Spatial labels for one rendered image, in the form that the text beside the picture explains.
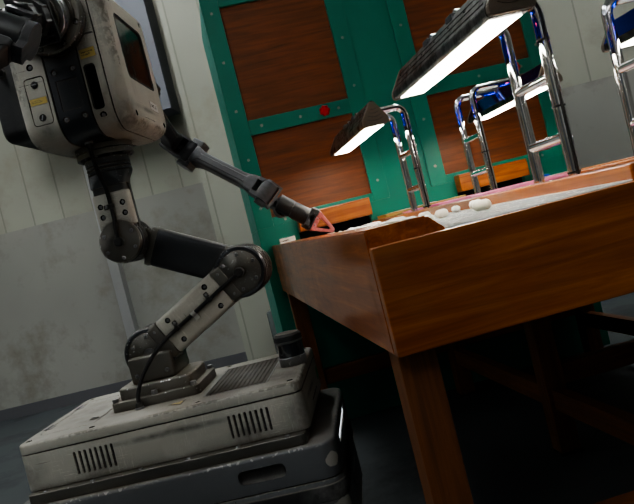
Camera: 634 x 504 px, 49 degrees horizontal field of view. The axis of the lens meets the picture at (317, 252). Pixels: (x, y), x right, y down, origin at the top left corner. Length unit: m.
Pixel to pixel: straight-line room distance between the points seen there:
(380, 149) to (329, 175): 0.24
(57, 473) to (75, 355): 3.61
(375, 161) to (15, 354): 3.41
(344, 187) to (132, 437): 1.54
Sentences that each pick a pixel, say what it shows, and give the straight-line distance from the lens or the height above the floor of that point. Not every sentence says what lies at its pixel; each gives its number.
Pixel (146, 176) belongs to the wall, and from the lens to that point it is 5.07.
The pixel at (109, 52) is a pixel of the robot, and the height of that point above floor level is 1.28.
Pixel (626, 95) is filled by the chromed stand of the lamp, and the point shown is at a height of 0.90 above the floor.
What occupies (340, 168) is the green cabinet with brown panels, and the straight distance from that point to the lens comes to 2.86.
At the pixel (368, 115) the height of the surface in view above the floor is 1.07.
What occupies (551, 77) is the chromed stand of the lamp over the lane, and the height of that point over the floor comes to 0.96.
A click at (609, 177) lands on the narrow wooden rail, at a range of 1.21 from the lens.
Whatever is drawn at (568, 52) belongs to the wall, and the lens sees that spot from 5.14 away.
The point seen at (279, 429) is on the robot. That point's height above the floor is 0.38.
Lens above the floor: 0.78
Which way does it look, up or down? 2 degrees down
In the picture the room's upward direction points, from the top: 14 degrees counter-clockwise
